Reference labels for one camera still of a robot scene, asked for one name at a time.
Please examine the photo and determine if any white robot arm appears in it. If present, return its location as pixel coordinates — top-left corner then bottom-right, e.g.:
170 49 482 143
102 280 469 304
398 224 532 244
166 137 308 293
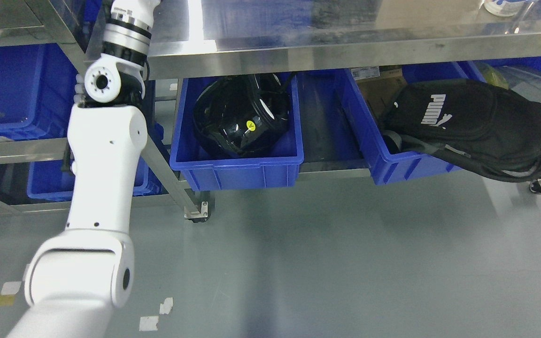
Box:
8 0 160 338

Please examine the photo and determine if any brown cardboard box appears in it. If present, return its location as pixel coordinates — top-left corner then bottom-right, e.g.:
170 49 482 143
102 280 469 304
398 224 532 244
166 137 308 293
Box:
350 65 407 121

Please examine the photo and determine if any blue bin with helmet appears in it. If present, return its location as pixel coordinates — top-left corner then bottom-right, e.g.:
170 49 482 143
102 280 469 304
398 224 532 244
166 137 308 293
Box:
169 72 304 191

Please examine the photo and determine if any black glossy helmet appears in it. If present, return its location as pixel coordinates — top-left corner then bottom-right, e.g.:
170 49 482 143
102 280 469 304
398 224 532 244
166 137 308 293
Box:
192 73 294 159

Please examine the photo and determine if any blue bin with backpack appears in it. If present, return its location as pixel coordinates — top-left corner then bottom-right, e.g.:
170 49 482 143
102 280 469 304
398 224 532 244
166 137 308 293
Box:
335 61 484 185

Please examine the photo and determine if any stainless steel table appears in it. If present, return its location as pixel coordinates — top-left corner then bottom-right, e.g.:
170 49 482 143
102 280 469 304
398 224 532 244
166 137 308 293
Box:
24 0 541 222

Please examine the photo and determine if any blue bin lower left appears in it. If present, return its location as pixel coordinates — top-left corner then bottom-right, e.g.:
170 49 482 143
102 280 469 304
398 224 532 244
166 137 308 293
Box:
26 158 162 202

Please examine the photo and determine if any black Puma backpack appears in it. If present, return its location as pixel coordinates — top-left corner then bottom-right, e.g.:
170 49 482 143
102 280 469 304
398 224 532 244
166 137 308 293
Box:
381 78 541 183

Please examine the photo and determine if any blue bin upper left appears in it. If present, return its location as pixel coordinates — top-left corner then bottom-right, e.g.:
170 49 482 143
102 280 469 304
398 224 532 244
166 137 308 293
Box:
0 44 77 143

